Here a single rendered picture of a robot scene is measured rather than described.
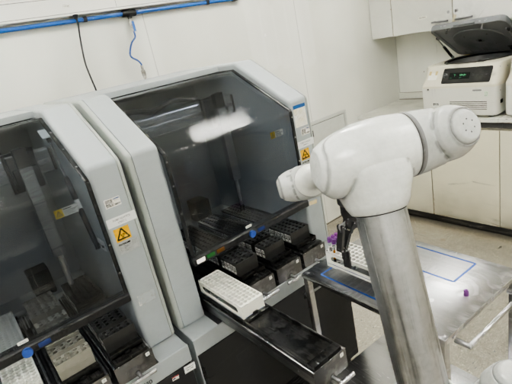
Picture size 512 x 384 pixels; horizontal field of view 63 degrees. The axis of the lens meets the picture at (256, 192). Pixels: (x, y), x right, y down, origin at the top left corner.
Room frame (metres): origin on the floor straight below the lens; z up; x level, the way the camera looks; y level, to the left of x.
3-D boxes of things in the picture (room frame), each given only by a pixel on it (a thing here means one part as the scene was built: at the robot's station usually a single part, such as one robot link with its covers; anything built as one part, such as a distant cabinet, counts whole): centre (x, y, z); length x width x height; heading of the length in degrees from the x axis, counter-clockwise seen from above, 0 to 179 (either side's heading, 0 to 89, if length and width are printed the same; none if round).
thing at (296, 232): (1.72, -0.15, 0.85); 0.12 x 0.02 x 0.06; 123
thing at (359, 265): (1.30, -0.33, 0.89); 0.30 x 0.10 x 0.06; 32
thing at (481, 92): (3.11, -1.79, 1.22); 0.62 x 0.56 x 0.64; 123
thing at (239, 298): (1.38, 0.18, 0.83); 0.30 x 0.10 x 0.06; 34
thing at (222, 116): (1.79, 0.17, 1.28); 0.61 x 0.51 x 0.63; 124
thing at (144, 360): (1.43, 0.69, 0.78); 0.73 x 0.14 x 0.09; 34
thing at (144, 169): (1.95, 0.28, 0.81); 1.06 x 0.84 x 1.62; 34
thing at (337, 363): (1.24, 0.07, 0.78); 0.73 x 0.14 x 0.09; 34
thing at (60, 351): (1.20, 0.72, 0.85); 0.12 x 0.02 x 0.06; 124
